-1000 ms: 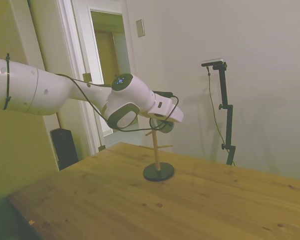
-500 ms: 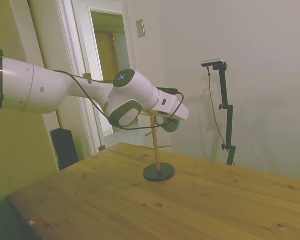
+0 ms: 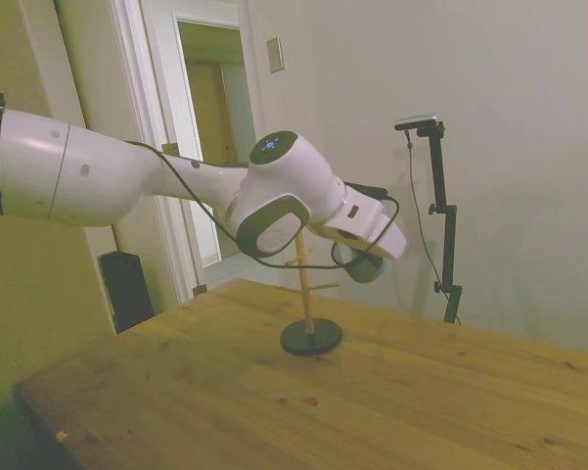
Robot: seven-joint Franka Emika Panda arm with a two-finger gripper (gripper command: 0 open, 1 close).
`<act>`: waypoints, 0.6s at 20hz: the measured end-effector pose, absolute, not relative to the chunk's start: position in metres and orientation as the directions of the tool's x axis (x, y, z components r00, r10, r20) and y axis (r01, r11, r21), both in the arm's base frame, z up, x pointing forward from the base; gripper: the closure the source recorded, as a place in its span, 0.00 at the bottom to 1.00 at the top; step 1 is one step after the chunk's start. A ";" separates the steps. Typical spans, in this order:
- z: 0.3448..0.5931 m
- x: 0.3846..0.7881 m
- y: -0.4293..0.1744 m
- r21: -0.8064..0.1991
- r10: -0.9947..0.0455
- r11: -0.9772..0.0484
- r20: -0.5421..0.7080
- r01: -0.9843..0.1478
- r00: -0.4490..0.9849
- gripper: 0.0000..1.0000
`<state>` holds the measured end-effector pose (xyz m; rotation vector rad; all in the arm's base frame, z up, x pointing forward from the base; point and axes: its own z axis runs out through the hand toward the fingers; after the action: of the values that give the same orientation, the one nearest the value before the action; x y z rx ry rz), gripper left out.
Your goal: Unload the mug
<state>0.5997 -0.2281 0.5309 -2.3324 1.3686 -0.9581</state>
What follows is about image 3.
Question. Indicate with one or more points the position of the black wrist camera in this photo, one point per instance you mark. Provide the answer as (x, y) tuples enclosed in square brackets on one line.
[(367, 190)]

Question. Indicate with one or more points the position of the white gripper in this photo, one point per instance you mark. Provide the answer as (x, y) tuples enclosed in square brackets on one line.
[(367, 215)]

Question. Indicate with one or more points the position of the white door frame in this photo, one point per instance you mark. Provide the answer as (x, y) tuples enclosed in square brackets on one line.
[(151, 73)]

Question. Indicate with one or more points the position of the white door panel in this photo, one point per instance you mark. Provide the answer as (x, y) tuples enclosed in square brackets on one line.
[(83, 63)]

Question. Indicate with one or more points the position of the blue enamel mug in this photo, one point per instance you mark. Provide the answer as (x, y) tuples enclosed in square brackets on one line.
[(367, 272)]

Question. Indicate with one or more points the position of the wooden mug tree black base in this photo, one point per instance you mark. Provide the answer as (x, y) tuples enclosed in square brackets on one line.
[(312, 340)]

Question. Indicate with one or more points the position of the beige wall switch plate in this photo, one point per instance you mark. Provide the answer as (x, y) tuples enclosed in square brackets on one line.
[(275, 55)]

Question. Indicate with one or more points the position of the grey exterior camera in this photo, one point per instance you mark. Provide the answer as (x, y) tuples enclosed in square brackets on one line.
[(418, 121)]

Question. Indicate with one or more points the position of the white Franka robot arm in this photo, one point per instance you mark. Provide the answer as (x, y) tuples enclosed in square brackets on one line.
[(93, 186)]

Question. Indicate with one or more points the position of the brown wooden hallway door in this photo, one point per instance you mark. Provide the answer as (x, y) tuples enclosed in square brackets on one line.
[(210, 112)]

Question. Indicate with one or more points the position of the black camera stand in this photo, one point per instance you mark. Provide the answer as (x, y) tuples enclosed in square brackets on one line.
[(440, 186)]

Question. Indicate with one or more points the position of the black box on floor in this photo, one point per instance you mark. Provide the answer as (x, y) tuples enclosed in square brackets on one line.
[(126, 294)]

